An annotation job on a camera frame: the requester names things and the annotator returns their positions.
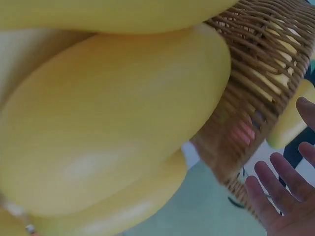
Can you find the large yellow mango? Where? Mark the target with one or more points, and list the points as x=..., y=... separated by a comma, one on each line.
x=110, y=127

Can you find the person's right thumb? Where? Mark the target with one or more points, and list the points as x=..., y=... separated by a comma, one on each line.
x=306, y=110

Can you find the brown wicker basket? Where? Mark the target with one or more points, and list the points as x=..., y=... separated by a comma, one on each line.
x=256, y=73

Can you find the person's right hand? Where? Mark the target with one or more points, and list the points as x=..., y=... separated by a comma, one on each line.
x=292, y=211

